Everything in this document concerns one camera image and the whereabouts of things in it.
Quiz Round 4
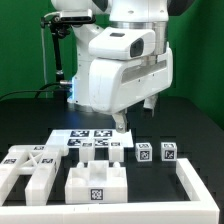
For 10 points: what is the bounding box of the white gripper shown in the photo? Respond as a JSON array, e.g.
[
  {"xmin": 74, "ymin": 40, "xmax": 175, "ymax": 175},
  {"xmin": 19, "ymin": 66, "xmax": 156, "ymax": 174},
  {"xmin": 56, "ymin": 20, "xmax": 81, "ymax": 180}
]
[{"xmin": 89, "ymin": 48, "xmax": 173, "ymax": 133}]

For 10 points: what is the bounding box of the white chair seat part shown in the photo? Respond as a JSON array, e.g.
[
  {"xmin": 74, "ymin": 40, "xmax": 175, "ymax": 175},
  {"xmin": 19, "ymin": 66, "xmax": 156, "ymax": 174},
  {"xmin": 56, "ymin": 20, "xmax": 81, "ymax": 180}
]
[{"xmin": 65, "ymin": 160, "xmax": 128, "ymax": 204}]

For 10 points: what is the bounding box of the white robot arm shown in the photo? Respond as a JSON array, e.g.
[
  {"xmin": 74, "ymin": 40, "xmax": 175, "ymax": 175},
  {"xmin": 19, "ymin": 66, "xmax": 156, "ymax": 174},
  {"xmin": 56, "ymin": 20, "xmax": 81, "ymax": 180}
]
[{"xmin": 51, "ymin": 0, "xmax": 195, "ymax": 133}]

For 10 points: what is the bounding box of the white tagged cube left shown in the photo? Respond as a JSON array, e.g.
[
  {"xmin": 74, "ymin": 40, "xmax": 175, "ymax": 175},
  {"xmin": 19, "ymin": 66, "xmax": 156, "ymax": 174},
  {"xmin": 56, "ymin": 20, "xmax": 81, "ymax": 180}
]
[{"xmin": 135, "ymin": 142, "xmax": 152, "ymax": 162}]

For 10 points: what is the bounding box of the white tagged cube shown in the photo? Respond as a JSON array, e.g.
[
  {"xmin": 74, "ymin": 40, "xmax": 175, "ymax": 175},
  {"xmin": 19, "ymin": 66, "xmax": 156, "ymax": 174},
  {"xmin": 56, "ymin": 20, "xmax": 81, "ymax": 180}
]
[
  {"xmin": 135, "ymin": 142, "xmax": 152, "ymax": 162},
  {"xmin": 161, "ymin": 142, "xmax": 177, "ymax": 161}
]

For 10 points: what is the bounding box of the white tagged cube right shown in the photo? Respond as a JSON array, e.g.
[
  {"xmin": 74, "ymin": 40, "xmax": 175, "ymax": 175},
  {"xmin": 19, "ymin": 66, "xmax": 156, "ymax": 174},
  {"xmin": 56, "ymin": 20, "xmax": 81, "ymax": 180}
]
[{"xmin": 161, "ymin": 142, "xmax": 177, "ymax": 161}]

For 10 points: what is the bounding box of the white U-shaped fence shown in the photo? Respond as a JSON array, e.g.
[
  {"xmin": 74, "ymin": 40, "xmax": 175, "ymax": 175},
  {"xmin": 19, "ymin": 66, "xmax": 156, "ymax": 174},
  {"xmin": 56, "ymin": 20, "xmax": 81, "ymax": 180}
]
[{"xmin": 0, "ymin": 158, "xmax": 220, "ymax": 224}]

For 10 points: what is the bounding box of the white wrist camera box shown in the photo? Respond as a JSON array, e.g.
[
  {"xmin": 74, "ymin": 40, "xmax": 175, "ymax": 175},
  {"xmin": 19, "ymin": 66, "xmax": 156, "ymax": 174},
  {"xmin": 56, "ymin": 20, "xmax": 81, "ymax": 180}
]
[{"xmin": 89, "ymin": 27, "xmax": 156, "ymax": 60}]

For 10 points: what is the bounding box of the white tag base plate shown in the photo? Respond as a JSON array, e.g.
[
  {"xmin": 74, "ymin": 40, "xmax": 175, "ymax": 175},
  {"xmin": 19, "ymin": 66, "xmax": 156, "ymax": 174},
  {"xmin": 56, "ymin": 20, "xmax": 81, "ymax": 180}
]
[{"xmin": 46, "ymin": 129, "xmax": 133, "ymax": 148}]

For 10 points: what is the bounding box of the black cable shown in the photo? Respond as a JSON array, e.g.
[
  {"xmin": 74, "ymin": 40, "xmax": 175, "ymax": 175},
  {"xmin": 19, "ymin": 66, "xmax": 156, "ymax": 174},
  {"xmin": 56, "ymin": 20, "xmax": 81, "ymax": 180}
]
[{"xmin": 0, "ymin": 81, "xmax": 64, "ymax": 102}]

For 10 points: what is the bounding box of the white chair back frame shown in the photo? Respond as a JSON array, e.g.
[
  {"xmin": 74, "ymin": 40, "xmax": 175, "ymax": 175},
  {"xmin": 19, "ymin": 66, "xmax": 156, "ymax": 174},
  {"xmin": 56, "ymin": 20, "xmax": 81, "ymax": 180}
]
[{"xmin": 0, "ymin": 145, "xmax": 69, "ymax": 206}]

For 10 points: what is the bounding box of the grey mounted camera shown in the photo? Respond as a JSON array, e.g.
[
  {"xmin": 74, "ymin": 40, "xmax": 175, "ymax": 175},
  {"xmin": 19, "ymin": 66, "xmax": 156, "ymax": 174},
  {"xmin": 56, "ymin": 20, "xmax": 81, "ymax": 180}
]
[{"xmin": 59, "ymin": 9, "xmax": 93, "ymax": 24}]

